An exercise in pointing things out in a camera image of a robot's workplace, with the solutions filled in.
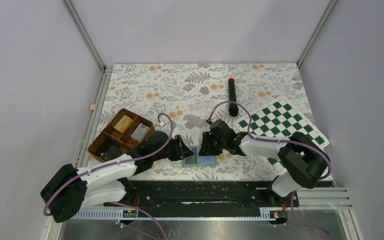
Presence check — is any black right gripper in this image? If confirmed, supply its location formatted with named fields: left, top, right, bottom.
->
left=198, top=131, right=227, bottom=156

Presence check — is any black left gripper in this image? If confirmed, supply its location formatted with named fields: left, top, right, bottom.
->
left=152, top=134, right=194, bottom=161

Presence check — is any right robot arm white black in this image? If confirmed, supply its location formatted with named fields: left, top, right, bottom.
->
left=198, top=119, right=331, bottom=206

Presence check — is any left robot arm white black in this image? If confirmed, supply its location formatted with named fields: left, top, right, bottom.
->
left=40, top=131, right=194, bottom=223

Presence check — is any white card in basket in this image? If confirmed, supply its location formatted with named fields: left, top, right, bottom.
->
left=130, top=123, right=150, bottom=142

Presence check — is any black microphone orange tip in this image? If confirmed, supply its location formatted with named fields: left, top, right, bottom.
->
left=228, top=77, right=239, bottom=117

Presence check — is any floral patterned table mat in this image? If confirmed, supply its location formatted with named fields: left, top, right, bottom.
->
left=85, top=62, right=333, bottom=182

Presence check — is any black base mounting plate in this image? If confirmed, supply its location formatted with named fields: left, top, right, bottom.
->
left=119, top=180, right=300, bottom=214

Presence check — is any yellow block in basket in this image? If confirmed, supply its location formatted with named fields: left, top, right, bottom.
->
left=113, top=115, right=134, bottom=133

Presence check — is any green white chessboard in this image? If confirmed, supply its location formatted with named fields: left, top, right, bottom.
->
left=231, top=96, right=330, bottom=180

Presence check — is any brown wicker basket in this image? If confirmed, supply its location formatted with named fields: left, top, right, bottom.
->
left=87, top=108, right=156, bottom=163

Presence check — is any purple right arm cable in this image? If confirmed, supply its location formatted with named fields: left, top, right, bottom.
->
left=206, top=100, right=333, bottom=181

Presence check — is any aluminium cable duct rail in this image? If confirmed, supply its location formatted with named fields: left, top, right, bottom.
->
left=72, top=207, right=278, bottom=221

